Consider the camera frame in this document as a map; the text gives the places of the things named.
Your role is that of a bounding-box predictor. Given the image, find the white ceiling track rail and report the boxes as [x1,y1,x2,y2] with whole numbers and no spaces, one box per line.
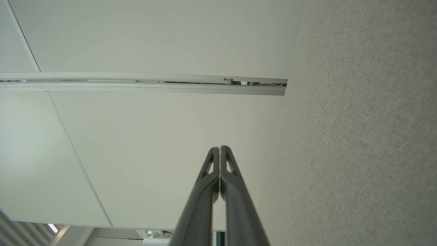
[0,72,288,96]

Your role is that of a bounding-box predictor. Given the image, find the round silver ceiling spotlight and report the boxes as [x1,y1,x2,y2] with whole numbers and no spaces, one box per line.
[137,229,174,239]

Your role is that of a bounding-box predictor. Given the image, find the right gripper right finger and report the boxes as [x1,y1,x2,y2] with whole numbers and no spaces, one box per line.
[220,146,270,246]

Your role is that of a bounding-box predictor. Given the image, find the white ceiling louvre slats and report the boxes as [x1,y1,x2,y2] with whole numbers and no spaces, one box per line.
[0,208,67,246]

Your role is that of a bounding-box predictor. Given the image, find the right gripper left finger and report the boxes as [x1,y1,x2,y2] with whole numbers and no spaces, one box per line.
[169,147,220,246]

